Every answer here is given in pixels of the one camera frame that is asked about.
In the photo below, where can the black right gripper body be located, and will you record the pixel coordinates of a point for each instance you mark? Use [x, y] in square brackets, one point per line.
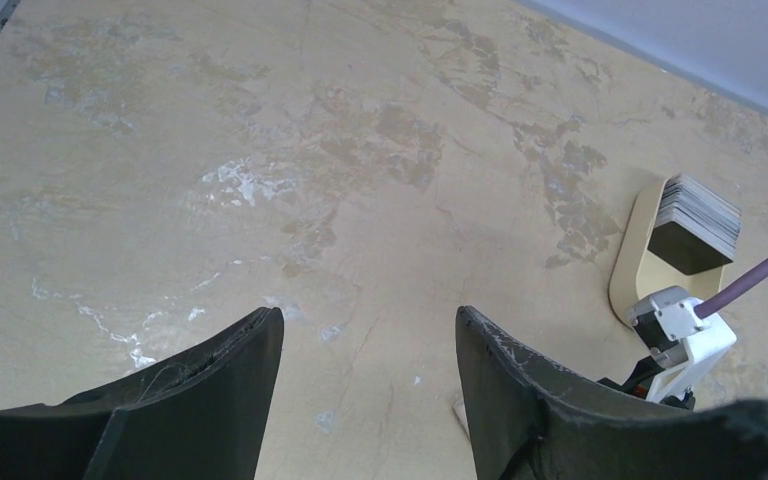
[640, 380]

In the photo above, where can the beige oval card tray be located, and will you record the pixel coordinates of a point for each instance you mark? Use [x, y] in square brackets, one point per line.
[638, 272]

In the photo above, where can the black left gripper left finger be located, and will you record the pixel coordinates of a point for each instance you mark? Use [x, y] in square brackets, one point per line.
[200, 414]

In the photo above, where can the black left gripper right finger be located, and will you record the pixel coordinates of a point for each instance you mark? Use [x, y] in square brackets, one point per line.
[531, 418]

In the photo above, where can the stack of credit cards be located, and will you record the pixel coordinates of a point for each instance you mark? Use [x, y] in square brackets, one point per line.
[695, 229]

